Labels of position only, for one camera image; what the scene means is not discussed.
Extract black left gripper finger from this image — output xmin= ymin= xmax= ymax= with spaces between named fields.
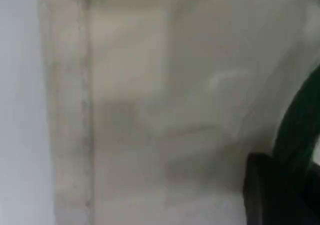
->
xmin=242 ymin=151 xmax=320 ymax=225

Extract white canvas bag green handles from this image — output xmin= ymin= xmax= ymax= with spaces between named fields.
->
xmin=37 ymin=0 xmax=320 ymax=225

